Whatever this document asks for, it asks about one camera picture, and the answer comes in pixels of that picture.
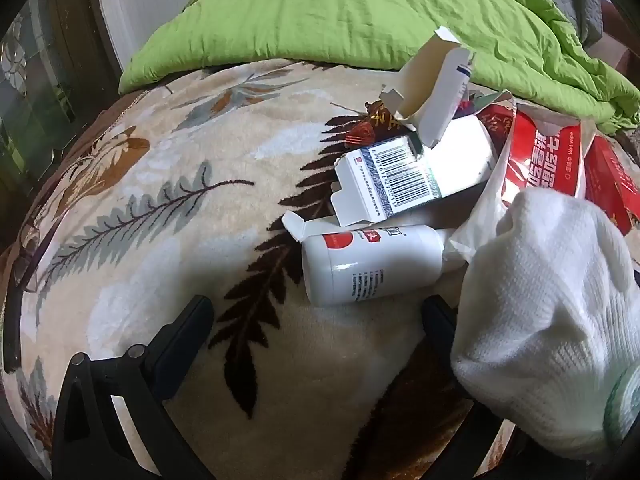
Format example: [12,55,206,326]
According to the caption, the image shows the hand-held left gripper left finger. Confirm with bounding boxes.
[52,295,216,480]

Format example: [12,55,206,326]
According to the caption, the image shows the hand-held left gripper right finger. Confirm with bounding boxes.
[422,295,586,480]

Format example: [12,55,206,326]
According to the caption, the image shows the white bottle with red label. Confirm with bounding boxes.
[301,224,458,307]

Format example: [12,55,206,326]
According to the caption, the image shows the white barcode carton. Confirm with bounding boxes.
[331,116,497,227]

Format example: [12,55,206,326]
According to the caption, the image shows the red box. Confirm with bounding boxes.
[582,134,640,237]

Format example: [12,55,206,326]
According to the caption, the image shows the white carton with blue print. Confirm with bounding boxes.
[378,26,475,150]

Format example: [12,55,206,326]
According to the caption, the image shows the person's right hand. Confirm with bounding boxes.
[450,191,640,470]

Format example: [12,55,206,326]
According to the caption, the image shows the leaf printed blanket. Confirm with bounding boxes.
[0,57,640,480]

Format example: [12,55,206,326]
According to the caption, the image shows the red and white wipes packet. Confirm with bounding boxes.
[442,104,598,267]

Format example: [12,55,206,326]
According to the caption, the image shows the red foil candy wrapper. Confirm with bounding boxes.
[345,101,416,150]

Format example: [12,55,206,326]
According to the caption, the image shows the ornate glass door wooden cabinet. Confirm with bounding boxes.
[0,0,123,171]

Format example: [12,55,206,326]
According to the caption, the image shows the green quilt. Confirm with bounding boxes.
[118,0,640,135]

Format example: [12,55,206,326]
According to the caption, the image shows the brown upholstered headboard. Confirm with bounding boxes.
[597,0,633,78]

